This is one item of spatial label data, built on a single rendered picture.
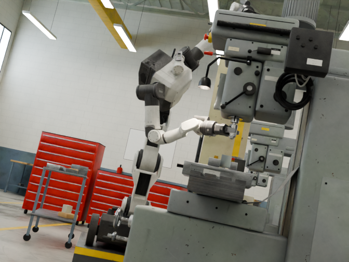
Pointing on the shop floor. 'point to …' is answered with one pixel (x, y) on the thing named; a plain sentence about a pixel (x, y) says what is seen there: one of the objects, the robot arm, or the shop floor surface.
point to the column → (320, 178)
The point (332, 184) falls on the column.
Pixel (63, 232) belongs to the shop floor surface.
